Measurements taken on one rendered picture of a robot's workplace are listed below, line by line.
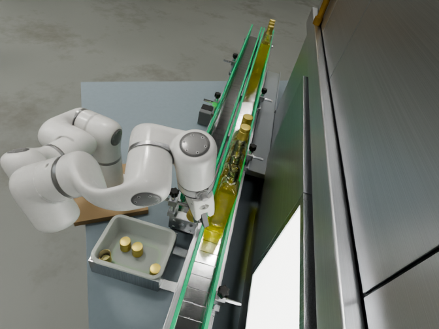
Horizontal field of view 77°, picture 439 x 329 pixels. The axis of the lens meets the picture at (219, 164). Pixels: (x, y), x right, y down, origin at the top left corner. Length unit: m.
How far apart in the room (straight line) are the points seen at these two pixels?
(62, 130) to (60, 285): 1.13
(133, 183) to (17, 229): 1.71
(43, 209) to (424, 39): 0.64
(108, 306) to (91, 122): 0.55
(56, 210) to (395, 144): 0.57
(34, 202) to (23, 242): 1.43
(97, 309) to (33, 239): 1.13
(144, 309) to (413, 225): 0.80
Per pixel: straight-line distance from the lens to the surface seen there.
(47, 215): 0.63
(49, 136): 0.91
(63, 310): 1.80
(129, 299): 0.97
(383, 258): 0.33
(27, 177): 0.60
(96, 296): 0.98
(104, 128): 0.93
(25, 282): 1.92
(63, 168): 0.54
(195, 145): 0.45
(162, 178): 0.43
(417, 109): 0.36
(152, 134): 0.47
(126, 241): 0.97
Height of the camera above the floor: 1.67
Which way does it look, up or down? 45 degrees down
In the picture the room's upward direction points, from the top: 15 degrees clockwise
